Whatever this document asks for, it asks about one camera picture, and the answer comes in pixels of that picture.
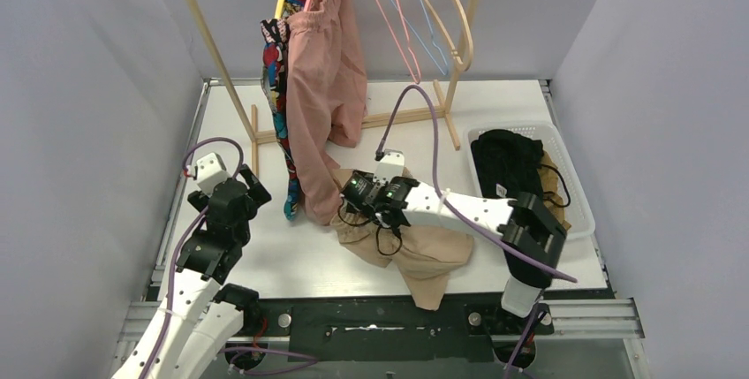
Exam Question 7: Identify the white plastic basket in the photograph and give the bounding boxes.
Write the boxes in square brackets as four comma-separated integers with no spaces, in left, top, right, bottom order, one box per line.
[464,120,595,240]

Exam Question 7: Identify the pink shorts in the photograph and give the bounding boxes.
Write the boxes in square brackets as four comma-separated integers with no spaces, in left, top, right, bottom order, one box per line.
[286,0,367,225]

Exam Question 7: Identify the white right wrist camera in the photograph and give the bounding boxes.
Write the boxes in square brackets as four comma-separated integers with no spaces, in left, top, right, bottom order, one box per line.
[374,150,405,185]

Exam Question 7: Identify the colourful comic print shorts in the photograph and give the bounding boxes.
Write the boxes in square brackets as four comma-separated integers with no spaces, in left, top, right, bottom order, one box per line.
[261,0,304,221]

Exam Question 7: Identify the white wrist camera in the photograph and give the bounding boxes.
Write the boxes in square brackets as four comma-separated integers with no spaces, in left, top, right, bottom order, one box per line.
[374,150,405,185]
[193,152,230,196]

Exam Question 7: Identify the blue hanger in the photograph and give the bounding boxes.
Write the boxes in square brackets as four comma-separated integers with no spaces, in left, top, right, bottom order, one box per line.
[400,0,451,81]

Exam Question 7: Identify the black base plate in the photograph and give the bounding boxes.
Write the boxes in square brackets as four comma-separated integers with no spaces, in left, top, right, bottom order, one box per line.
[258,292,554,362]

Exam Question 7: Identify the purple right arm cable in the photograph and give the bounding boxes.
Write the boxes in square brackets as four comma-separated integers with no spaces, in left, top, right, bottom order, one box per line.
[377,84,579,379]

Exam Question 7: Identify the beige wooden hanger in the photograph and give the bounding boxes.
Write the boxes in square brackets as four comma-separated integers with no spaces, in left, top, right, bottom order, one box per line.
[421,0,479,73]

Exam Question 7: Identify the black shorts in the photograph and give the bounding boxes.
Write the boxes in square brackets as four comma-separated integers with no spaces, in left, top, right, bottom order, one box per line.
[470,130,545,199]

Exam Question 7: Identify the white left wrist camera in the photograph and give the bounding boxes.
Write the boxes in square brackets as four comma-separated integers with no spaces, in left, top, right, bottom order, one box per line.
[193,152,230,196]

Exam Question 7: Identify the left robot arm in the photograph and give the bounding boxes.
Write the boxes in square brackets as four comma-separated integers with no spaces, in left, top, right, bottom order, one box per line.
[114,153,270,378]

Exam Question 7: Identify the beige shorts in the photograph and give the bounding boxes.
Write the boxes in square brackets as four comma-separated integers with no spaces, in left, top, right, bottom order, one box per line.
[331,204,474,311]

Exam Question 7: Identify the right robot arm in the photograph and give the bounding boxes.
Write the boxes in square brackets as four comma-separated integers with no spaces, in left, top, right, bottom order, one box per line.
[340,171,573,332]

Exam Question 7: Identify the wooden clothes rack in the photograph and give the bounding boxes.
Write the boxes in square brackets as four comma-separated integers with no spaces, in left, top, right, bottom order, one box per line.
[185,0,462,173]

